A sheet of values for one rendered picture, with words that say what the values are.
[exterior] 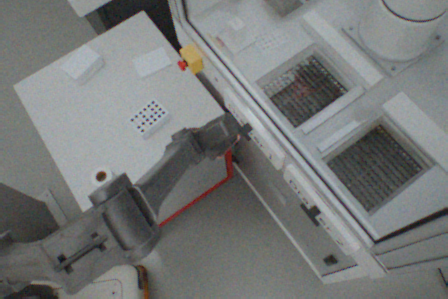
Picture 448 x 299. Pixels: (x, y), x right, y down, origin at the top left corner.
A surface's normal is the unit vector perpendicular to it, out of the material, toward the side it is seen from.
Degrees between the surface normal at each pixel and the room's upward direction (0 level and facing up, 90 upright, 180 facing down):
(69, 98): 0
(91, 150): 0
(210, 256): 0
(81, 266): 30
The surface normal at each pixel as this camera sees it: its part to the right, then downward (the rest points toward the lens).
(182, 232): -0.05, -0.38
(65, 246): 0.37, -0.08
